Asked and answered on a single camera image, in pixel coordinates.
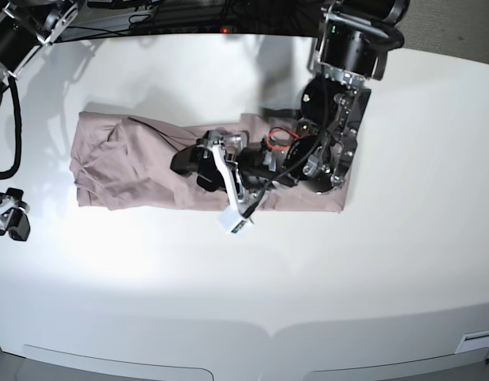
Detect black power strip red light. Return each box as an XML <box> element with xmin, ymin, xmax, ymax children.
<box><xmin>148</xmin><ymin>22</ymin><xmax>236</xmax><ymax>35</ymax></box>

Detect white label sticker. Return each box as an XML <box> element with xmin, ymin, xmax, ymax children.
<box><xmin>455</xmin><ymin>332</ymin><xmax>489</xmax><ymax>354</ymax></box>

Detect robot arm black silver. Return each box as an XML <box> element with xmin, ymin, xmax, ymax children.
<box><xmin>0</xmin><ymin>0</ymin><xmax>84</xmax><ymax>242</ymax></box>
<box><xmin>170</xmin><ymin>1</ymin><xmax>410</xmax><ymax>218</ymax></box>

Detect pale pink T-shirt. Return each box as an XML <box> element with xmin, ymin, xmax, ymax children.
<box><xmin>69</xmin><ymin>102</ymin><xmax>351</xmax><ymax>215</ymax></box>

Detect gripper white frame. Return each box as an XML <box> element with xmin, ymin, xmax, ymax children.
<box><xmin>169</xmin><ymin>129</ymin><xmax>301</xmax><ymax>217</ymax></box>
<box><xmin>0</xmin><ymin>188</ymin><xmax>30</xmax><ymax>241</ymax></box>

